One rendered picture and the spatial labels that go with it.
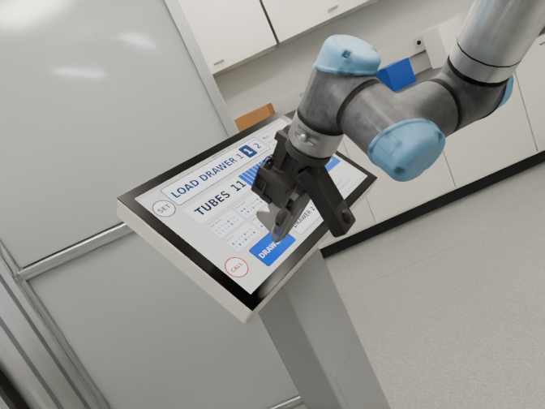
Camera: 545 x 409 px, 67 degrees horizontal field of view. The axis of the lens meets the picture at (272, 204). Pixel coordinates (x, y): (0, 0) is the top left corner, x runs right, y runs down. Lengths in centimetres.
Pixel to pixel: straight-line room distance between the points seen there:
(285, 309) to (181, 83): 95
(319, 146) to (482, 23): 23
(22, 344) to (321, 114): 44
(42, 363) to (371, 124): 46
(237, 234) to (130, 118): 95
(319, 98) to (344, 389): 72
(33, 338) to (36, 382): 5
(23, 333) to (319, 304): 62
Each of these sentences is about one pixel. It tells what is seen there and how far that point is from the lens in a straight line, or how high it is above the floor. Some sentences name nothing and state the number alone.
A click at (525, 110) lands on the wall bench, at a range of 341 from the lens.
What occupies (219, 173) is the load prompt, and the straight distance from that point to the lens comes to 85.
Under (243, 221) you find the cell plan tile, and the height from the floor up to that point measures 106.
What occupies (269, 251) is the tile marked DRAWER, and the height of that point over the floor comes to 100.
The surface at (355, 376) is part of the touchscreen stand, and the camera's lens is 109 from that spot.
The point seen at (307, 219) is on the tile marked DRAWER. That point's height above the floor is 100.
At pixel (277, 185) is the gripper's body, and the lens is 63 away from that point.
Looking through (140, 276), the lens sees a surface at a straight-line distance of 175.
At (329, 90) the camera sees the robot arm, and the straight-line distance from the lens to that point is 53.
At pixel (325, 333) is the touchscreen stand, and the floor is 72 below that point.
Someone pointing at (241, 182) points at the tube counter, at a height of 111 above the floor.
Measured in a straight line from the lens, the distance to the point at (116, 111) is 163.
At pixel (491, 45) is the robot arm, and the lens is 52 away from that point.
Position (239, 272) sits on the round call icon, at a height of 101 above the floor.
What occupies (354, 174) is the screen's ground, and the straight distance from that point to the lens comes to 101.
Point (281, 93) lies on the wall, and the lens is 355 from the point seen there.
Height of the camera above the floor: 125
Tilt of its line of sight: 14 degrees down
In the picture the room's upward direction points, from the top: 25 degrees counter-clockwise
